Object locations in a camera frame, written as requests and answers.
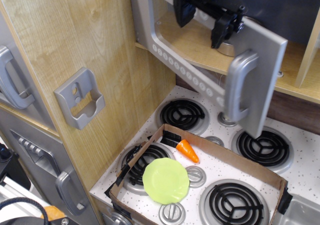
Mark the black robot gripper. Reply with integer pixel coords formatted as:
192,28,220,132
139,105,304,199
173,0,246,49

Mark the grey toy microwave door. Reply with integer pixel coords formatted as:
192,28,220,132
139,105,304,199
131,0,288,138

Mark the stainless steel pot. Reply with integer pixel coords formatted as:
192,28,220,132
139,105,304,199
216,41,235,57

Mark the white door latch clip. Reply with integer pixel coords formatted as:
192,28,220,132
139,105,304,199
277,71,284,78

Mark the back left stove burner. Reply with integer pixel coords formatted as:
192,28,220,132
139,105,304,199
155,98,210,135

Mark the stove burner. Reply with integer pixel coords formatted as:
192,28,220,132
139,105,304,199
155,98,210,135
198,179,270,225
116,142,175,196
230,126,294,174

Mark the back centre grey knob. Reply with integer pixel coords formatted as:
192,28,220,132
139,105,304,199
217,112,237,128

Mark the small centre grey knob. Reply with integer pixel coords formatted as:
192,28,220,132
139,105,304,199
205,136,225,147

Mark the orange toy carrot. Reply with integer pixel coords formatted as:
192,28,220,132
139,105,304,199
175,139,200,163

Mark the back right stove burner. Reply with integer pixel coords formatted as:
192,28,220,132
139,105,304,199
230,126,294,174

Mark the middle grey stove knob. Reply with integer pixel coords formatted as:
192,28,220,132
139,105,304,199
186,165,207,189

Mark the grey stove knob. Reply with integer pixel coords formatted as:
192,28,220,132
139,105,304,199
186,165,207,189
158,202,186,225

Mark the green plastic plate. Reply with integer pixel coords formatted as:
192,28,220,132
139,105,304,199
142,157,190,205

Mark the front left stove burner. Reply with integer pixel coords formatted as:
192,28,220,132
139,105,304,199
116,142,175,196

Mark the front right stove burner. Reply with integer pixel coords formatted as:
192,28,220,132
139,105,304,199
198,179,270,225

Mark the front grey stove knob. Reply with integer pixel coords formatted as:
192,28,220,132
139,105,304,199
158,202,186,225

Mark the grey ice dispenser panel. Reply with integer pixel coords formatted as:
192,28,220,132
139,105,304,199
10,130,61,178

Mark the grey metal sink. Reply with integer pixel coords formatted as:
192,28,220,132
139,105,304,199
271,194,320,225

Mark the orange object bottom left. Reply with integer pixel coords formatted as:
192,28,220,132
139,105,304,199
44,205,66,222

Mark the brown cardboard frame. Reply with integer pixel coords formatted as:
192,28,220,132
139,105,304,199
104,124,289,225

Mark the grey wall phone holder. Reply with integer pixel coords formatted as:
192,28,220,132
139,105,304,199
54,67,106,130

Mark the upper grey fridge handle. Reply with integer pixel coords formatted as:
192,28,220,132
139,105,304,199
0,45,35,110

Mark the grey fridge handle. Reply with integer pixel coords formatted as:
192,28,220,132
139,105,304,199
0,45,35,110
55,171,88,216

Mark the lower grey fridge handle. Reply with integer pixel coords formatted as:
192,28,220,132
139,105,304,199
55,171,88,216

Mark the black cable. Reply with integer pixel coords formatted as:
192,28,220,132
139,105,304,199
0,196,48,225

